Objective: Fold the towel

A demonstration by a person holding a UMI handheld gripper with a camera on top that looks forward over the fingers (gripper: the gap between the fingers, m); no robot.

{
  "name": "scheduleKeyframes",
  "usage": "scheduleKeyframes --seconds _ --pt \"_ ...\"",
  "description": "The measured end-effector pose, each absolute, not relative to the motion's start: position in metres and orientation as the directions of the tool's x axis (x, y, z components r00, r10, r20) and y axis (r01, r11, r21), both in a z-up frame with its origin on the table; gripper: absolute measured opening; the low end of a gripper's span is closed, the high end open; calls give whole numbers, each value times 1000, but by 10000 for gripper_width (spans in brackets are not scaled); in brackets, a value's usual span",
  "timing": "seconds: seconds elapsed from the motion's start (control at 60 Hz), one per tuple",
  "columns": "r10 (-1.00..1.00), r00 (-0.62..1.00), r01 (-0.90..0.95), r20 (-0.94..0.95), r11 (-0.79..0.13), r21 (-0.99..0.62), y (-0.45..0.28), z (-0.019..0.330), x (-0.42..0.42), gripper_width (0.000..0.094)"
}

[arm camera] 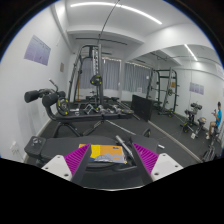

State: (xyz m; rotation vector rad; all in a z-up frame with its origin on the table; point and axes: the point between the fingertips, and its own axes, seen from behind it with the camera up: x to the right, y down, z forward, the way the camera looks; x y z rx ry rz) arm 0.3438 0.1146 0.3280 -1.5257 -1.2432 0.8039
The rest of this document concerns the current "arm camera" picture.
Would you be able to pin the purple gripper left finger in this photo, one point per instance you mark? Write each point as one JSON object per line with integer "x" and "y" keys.
{"x": 72, "y": 166}

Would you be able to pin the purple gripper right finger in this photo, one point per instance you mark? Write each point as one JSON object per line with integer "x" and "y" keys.
{"x": 153, "y": 166}

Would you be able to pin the folded yellow grey towel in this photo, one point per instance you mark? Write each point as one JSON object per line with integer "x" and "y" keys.
{"x": 107, "y": 153}

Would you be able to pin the silver metal bar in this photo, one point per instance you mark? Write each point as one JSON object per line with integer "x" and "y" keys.
{"x": 124, "y": 145}

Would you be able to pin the black leg curl bench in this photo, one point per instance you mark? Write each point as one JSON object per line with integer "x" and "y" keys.
{"x": 58, "y": 109}

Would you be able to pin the black plyo box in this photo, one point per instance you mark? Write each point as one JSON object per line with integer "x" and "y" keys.
{"x": 142, "y": 107}

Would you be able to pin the grey window curtain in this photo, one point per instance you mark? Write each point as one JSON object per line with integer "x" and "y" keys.
{"x": 110, "y": 74}

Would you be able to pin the large wall mirror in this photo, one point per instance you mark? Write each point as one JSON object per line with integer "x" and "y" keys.
{"x": 189, "y": 86}

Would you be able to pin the black cable crossover machine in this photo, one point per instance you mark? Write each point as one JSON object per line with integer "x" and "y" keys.
{"x": 93, "y": 52}

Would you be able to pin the purple wall poster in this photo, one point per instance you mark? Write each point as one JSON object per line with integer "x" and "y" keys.
{"x": 37, "y": 51}

